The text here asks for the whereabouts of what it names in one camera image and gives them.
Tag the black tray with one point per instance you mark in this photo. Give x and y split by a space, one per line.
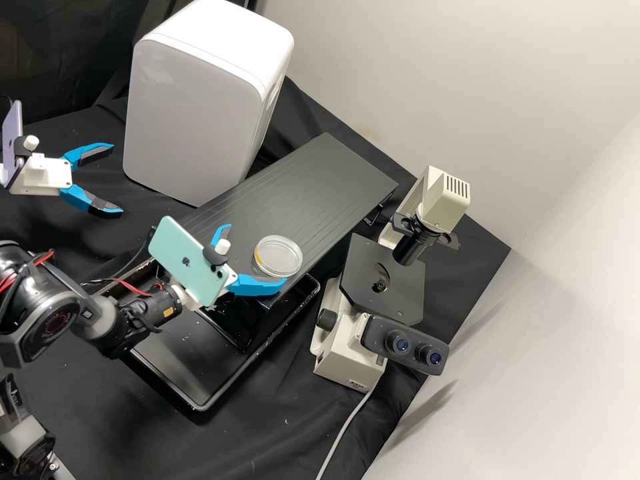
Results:
200 360

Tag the wrist camera phone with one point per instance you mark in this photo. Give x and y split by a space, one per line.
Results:
12 135
187 260

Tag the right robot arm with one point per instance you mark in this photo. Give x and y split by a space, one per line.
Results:
50 310

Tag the cream microscope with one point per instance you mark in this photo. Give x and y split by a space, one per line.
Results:
350 340

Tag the petri dish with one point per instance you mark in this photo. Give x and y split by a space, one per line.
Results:
278 256

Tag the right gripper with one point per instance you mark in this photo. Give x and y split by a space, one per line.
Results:
186 296

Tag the black platform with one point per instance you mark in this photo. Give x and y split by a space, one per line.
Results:
310 190

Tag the left wrist camera phone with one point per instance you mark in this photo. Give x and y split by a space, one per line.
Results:
12 135

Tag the right wrist camera phone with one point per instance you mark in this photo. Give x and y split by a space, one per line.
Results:
187 260

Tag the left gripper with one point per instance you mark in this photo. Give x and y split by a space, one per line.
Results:
42 175

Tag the white box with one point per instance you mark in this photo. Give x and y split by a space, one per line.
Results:
200 110

